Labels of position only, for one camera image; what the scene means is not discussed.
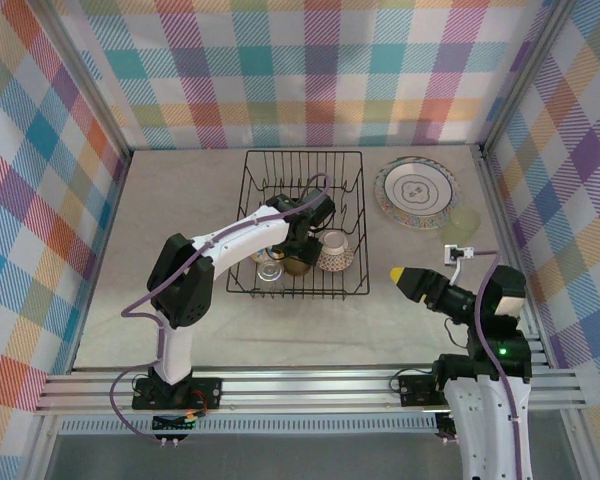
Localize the patterned teacup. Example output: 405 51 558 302
315 229 355 272

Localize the black wire dish rack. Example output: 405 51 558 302
224 149 372 300

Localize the colourful patterned rim plate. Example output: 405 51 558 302
378 197 462 233

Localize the amber glass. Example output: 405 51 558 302
282 252 314 278

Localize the green striped rim plate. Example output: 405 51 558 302
374 155 461 221

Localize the small clear glass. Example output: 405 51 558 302
257 259 285 282

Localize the frosted green glass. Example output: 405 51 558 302
442 206 482 245

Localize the small white plate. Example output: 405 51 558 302
382 163 453 215

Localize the small circuit board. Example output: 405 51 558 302
437 410 461 444
152 412 199 434

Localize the checkered colourful tablecloth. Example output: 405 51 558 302
482 0 579 154

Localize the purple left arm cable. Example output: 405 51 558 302
110 172 332 443

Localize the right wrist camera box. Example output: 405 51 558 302
442 243 475 265

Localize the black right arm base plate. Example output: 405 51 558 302
398 374 456 407

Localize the aluminium mounting rail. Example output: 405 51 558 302
34 367 589 416

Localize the white slotted cable duct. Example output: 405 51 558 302
59 417 441 436

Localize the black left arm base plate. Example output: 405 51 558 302
132 377 223 411

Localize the aluminium frame post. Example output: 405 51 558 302
37 0 134 161

